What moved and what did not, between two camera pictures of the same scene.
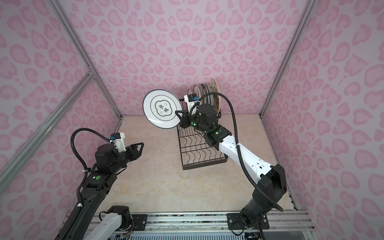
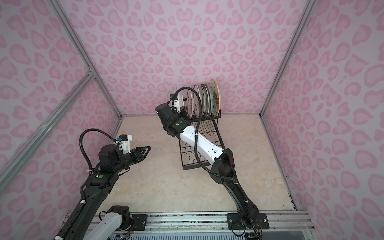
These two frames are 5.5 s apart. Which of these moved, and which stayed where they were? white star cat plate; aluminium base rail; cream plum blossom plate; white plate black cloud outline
Moved: white plate black cloud outline
Stayed: aluminium base rail; cream plum blossom plate; white star cat plate
